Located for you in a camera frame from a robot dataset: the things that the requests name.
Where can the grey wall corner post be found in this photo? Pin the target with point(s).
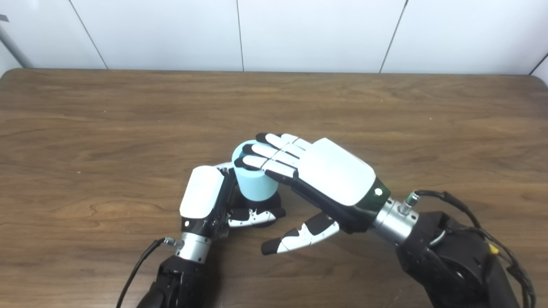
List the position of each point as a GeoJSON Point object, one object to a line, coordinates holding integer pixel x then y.
{"type": "Point", "coordinates": [15, 49]}

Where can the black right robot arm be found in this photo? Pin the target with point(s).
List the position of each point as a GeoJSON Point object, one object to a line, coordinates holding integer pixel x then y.
{"type": "Point", "coordinates": [449, 265]}

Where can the black funnel-shaped nozzle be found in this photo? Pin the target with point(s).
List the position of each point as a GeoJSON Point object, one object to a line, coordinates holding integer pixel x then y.
{"type": "Point", "coordinates": [274, 203]}

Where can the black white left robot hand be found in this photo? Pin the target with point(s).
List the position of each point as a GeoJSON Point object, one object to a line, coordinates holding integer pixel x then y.
{"type": "Point", "coordinates": [201, 192]}

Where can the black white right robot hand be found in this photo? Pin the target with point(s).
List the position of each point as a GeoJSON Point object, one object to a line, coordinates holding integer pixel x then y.
{"type": "Point", "coordinates": [338, 175]}

